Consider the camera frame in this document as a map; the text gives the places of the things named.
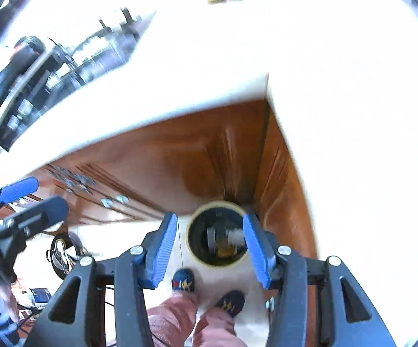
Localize person's right leg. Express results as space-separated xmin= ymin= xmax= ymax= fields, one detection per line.
xmin=193 ymin=311 xmax=238 ymax=347

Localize black glass gas stove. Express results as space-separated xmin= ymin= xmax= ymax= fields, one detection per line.
xmin=0 ymin=7 xmax=157 ymax=152

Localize brown wooden cabinet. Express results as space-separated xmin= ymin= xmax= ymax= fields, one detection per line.
xmin=0 ymin=99 xmax=320 ymax=261

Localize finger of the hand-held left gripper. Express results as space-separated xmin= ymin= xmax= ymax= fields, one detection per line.
xmin=0 ymin=176 xmax=39 ymax=221
xmin=0 ymin=196 xmax=69 ymax=257

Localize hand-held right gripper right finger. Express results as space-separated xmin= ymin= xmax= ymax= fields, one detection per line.
xmin=243 ymin=211 xmax=394 ymax=347

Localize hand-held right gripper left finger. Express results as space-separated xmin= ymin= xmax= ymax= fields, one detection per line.
xmin=32 ymin=211 xmax=179 ymax=347

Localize person's shoe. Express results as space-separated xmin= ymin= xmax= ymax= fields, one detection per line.
xmin=214 ymin=290 xmax=246 ymax=319
xmin=172 ymin=269 xmax=196 ymax=293

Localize person's leg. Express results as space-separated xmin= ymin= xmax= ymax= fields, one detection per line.
xmin=193 ymin=311 xmax=238 ymax=347
xmin=147 ymin=291 xmax=199 ymax=347

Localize thin black cable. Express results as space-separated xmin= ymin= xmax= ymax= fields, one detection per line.
xmin=177 ymin=220 xmax=186 ymax=272

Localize person's left shoe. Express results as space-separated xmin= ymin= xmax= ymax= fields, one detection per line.
xmin=172 ymin=269 xmax=196 ymax=293

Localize beige round bin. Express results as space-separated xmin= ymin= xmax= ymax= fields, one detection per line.
xmin=185 ymin=202 xmax=250 ymax=269

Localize person's left leg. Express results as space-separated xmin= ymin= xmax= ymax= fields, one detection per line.
xmin=147 ymin=291 xmax=199 ymax=347

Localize person's right shoe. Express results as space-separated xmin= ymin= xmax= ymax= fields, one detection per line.
xmin=214 ymin=290 xmax=246 ymax=319

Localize black round pot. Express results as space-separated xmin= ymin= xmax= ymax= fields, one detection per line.
xmin=46 ymin=234 xmax=87 ymax=280

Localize small blue box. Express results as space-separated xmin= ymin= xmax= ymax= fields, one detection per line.
xmin=28 ymin=287 xmax=52 ymax=304

